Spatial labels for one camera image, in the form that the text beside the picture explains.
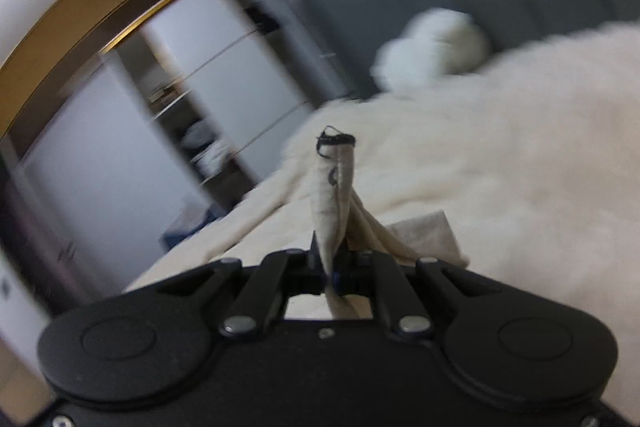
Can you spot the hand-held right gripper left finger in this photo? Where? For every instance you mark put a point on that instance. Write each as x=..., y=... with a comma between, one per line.
x=305, y=276

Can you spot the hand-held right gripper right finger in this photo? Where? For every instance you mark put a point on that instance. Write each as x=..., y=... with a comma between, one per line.
x=350, y=281

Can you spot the cream printed garment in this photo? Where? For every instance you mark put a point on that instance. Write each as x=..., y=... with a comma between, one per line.
x=332, y=207

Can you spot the folded clothes on wardrobe shelf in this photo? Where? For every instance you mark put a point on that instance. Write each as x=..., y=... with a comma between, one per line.
x=207, y=152

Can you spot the dark blue box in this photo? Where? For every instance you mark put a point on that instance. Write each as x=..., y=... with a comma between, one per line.
x=190, y=229

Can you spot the cream fluffy blanket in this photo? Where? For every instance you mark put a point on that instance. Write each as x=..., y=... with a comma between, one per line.
x=525, y=147

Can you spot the white plush pillow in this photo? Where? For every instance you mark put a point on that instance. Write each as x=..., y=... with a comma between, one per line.
x=430, y=47

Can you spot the grey wardrobe with wooden frame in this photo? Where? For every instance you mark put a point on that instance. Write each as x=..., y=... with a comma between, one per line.
x=235, y=72

